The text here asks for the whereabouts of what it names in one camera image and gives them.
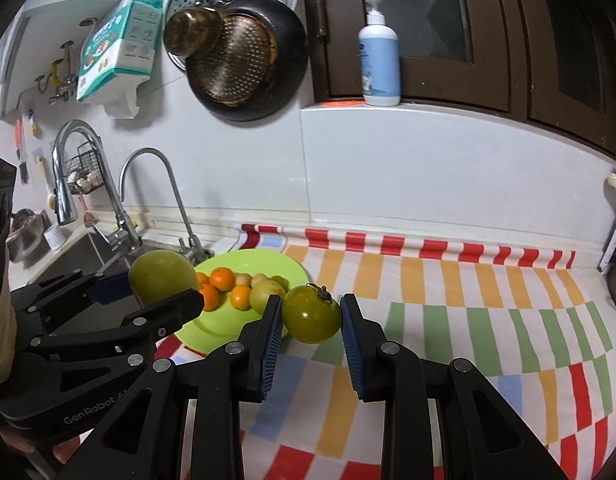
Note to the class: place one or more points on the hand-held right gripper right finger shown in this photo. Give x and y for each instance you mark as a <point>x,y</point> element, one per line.
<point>354,350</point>

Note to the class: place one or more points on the person's left forearm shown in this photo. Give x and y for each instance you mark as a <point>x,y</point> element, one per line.
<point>0,345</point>

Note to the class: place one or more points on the green apple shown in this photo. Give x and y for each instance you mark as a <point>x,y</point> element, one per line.
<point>160,277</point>

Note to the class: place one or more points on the white pump bottle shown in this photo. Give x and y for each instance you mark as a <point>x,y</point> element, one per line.
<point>379,65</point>

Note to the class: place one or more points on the white rack side panel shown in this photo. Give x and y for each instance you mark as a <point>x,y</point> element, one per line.
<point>613,245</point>

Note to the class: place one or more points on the black frying pan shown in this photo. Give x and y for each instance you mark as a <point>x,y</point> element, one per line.
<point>248,70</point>

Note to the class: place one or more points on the striped colourful tablecloth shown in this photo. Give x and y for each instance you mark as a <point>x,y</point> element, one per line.
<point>438,320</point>

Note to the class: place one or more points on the steel sink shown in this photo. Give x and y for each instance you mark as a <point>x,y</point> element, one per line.
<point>82,255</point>

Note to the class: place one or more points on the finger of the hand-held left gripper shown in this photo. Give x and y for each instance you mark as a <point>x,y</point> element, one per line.
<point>177,310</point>
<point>112,287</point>

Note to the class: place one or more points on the dark wooden window frame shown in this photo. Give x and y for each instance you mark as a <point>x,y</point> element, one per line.
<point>488,35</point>

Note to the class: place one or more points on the yellow pear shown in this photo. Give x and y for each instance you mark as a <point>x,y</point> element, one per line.
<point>263,296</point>

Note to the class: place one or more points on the person's left hand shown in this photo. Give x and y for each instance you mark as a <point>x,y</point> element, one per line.
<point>62,452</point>

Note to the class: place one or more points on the brown longan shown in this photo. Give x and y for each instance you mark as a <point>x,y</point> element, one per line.
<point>243,280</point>
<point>259,279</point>

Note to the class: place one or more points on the small orange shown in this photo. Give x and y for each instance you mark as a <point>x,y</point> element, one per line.
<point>241,297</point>
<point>208,298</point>
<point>202,278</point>

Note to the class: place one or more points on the thin gooseneck faucet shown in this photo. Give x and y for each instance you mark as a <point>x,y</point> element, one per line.
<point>160,160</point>

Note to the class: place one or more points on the steel bowl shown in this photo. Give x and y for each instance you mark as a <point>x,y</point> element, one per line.
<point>30,237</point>

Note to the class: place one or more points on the small brass saucepan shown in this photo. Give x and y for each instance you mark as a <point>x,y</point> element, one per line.
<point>192,32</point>

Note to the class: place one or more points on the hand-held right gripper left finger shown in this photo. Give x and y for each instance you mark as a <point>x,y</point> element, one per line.
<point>270,350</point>

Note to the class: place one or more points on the large orange with stem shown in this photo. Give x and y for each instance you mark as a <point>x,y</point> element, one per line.
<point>221,279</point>

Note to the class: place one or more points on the chrome pull-down faucet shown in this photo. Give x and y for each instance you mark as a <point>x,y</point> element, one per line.
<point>67,170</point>

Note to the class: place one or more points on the white cup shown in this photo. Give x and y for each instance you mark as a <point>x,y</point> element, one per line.
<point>54,238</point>

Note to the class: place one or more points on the small green tomato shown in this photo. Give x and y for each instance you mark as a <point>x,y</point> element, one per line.
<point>281,282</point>
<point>310,317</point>

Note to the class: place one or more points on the teal paper towel pack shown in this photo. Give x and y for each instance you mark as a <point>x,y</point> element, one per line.
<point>120,45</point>

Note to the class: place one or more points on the green plate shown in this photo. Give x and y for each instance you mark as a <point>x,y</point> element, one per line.
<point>212,325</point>

